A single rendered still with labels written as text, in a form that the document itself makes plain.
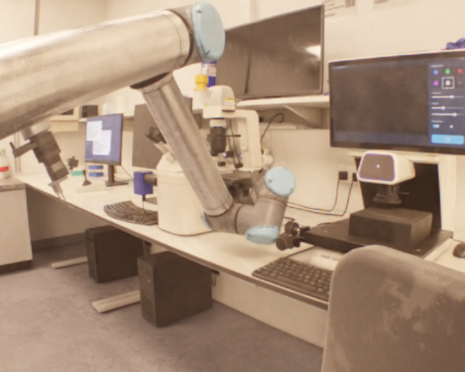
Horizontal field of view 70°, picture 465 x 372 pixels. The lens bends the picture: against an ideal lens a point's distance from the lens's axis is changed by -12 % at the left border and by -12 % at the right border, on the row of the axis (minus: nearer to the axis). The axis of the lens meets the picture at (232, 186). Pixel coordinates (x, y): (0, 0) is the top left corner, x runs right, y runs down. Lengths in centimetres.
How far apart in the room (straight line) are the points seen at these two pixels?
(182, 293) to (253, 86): 124
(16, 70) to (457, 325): 55
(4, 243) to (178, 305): 161
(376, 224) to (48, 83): 77
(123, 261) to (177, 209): 171
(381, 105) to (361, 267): 68
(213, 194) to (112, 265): 202
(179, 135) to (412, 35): 123
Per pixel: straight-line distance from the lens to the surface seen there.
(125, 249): 297
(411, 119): 107
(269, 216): 104
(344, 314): 55
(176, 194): 132
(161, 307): 222
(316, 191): 186
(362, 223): 97
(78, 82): 50
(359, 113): 114
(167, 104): 86
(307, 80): 173
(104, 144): 271
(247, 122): 157
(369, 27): 191
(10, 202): 322
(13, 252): 331
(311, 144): 186
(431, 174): 113
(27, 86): 46
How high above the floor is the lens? 111
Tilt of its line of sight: 8 degrees down
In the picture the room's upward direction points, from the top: straight up
